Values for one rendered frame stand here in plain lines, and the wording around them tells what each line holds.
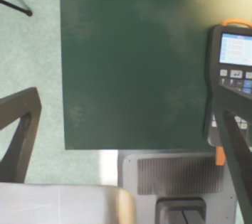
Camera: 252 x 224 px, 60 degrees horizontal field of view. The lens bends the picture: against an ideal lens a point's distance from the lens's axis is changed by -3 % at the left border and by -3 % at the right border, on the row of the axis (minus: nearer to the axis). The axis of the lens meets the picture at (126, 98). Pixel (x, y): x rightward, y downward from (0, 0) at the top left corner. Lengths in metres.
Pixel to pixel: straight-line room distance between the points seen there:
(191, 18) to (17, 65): 0.99
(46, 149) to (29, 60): 0.47
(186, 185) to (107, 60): 0.74
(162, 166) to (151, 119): 0.58
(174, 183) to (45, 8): 1.01
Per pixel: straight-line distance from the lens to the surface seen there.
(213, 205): 1.09
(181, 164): 0.96
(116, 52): 0.37
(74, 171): 1.26
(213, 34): 0.37
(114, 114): 0.38
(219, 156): 0.41
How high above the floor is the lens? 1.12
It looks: 84 degrees down
